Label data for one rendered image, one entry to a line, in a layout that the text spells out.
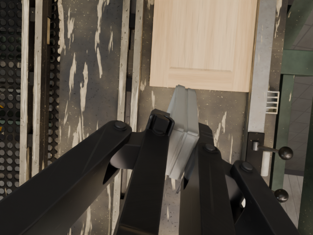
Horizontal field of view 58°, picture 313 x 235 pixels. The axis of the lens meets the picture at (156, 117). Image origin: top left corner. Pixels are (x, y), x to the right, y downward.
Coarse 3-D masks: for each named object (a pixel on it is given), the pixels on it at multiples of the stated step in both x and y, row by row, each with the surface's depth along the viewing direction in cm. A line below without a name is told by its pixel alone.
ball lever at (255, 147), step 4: (252, 144) 86; (256, 144) 85; (252, 148) 86; (256, 148) 86; (260, 148) 85; (264, 148) 83; (268, 148) 82; (272, 148) 81; (280, 148) 78; (284, 148) 77; (288, 148) 76; (276, 152) 80; (280, 152) 77; (284, 152) 76; (288, 152) 76; (292, 152) 76; (280, 156) 77; (284, 156) 76; (288, 156) 76; (292, 156) 76
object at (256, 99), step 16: (272, 0) 83; (256, 16) 86; (272, 16) 84; (256, 32) 85; (272, 32) 84; (256, 48) 85; (256, 64) 85; (256, 80) 86; (256, 96) 86; (256, 112) 87; (256, 128) 87
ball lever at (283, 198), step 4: (272, 192) 81; (276, 192) 78; (280, 192) 78; (284, 192) 77; (276, 196) 78; (280, 196) 77; (284, 196) 77; (288, 196) 78; (280, 200) 77; (284, 200) 77
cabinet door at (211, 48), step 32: (160, 0) 86; (192, 0) 86; (224, 0) 86; (256, 0) 86; (160, 32) 87; (192, 32) 87; (224, 32) 87; (160, 64) 87; (192, 64) 88; (224, 64) 88
